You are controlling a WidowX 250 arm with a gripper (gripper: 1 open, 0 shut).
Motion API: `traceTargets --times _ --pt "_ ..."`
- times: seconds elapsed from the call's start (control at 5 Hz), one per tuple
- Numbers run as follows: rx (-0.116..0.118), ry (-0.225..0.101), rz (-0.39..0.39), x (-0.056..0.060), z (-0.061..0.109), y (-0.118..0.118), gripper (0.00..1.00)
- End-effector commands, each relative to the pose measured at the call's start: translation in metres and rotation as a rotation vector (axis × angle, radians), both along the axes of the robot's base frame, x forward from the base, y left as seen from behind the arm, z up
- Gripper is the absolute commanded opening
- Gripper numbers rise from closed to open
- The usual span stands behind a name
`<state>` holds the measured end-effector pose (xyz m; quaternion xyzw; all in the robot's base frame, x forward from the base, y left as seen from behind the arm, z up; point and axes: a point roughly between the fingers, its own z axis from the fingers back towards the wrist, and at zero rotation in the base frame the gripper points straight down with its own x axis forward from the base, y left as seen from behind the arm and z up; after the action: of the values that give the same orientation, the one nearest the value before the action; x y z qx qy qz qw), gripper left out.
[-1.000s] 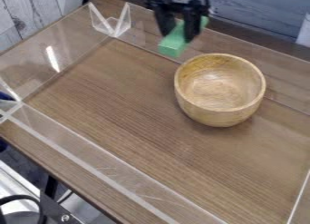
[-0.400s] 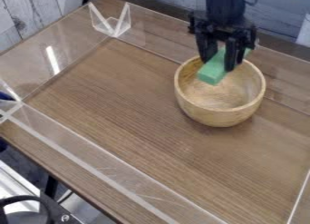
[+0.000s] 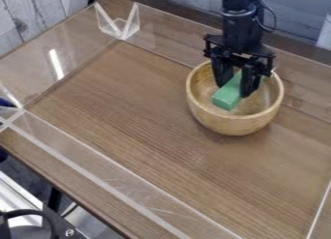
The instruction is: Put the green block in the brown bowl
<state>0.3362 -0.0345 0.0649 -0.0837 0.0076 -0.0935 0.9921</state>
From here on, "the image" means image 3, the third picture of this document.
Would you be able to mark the clear acrylic corner bracket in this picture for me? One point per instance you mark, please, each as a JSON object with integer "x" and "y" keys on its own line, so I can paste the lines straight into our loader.
{"x": 118, "y": 28}

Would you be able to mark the green rectangular block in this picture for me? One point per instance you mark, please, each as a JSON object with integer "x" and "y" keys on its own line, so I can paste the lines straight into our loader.
{"x": 227, "y": 98}

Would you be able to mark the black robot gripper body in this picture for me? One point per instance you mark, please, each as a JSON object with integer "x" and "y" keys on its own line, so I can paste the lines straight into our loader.
{"x": 256, "y": 55}

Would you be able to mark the light wooden bowl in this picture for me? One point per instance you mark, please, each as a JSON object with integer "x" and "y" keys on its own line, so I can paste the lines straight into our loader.
{"x": 247, "y": 118}

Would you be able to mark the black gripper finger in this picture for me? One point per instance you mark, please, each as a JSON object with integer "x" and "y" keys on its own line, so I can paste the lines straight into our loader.
{"x": 249, "y": 81}
{"x": 223, "y": 72}

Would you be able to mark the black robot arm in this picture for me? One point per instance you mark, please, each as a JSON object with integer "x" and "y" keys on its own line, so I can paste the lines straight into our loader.
{"x": 239, "y": 48}

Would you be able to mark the clear acrylic tray wall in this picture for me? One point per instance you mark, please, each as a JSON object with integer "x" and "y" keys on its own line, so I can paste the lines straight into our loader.
{"x": 100, "y": 124}

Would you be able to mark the black metal table bracket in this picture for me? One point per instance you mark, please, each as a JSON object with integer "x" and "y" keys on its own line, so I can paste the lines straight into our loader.
{"x": 65, "y": 230}

